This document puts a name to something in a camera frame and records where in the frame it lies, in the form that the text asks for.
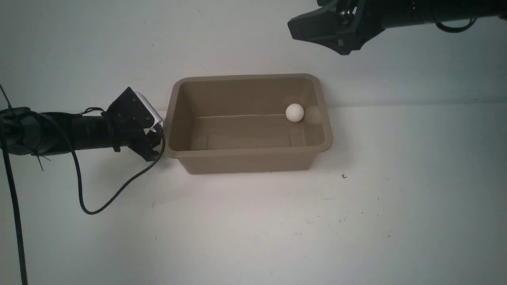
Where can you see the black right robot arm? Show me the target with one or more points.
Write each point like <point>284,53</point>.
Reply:
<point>452,16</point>

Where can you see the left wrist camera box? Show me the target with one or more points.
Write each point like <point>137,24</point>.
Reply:
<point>157,119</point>

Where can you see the white table-tennis ball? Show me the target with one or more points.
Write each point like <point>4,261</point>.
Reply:
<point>294,113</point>

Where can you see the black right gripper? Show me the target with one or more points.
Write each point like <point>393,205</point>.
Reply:
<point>343,26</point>

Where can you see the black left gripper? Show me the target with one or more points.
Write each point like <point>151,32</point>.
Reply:
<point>129,124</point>

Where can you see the tan plastic bin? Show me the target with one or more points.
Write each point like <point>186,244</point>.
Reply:
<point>237,124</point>

